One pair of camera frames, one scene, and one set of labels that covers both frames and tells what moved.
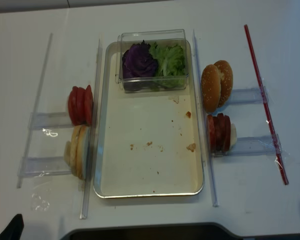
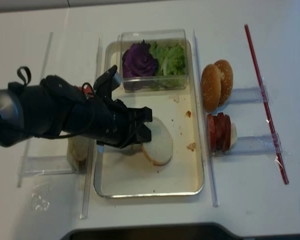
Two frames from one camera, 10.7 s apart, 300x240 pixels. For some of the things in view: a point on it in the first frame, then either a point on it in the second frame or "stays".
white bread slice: (83, 150) to (160, 150)
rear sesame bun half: (226, 81) stays
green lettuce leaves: (170, 71) stays
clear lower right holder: (254, 146) stays
